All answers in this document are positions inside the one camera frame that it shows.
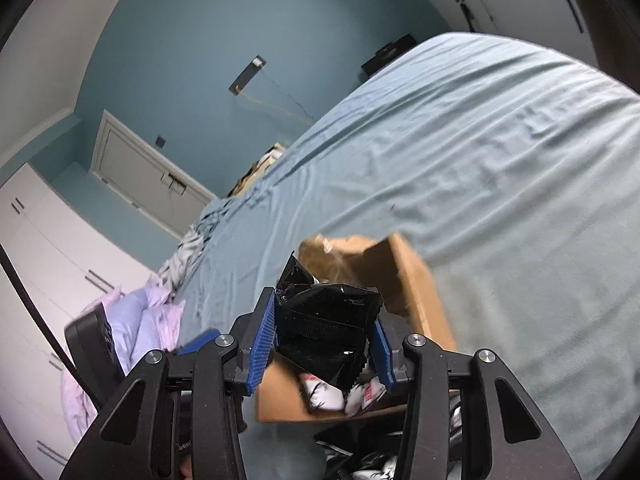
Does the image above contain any white snack packet near box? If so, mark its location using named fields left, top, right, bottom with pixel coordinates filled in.
left=298, top=373, right=345, bottom=413

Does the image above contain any black box behind bed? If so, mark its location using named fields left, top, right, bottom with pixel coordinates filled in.
left=361, top=34, right=418, bottom=77

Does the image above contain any white cabinet unit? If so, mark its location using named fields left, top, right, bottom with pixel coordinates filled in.
left=428, top=0, right=639, bottom=90

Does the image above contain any box of items by bed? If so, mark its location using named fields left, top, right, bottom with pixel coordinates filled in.
left=227, top=143, right=285, bottom=197

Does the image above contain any teal bed sheet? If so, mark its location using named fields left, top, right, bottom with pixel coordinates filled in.
left=179, top=32, right=639, bottom=479

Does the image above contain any white deer snack packet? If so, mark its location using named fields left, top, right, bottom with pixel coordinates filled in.
left=344, top=376, right=386, bottom=417

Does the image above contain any white door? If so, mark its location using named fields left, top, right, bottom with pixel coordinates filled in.
left=91, top=110, right=216, bottom=238

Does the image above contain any striped grey cloth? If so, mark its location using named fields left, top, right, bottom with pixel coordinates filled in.
left=158, top=224, right=207, bottom=292

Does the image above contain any black snack packet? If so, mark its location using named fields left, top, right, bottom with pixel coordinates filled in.
left=274, top=256, right=383, bottom=392

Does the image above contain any brown cardboard box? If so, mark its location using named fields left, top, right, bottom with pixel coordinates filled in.
left=255, top=232, right=457, bottom=422

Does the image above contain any white wardrobe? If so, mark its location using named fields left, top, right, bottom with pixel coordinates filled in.
left=1, top=164, right=153, bottom=479

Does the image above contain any black wall bracket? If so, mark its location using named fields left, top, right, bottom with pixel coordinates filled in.
left=229, top=55, right=266, bottom=96

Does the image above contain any lilac duvet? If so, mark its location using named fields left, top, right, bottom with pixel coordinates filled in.
left=61, top=282, right=186, bottom=444

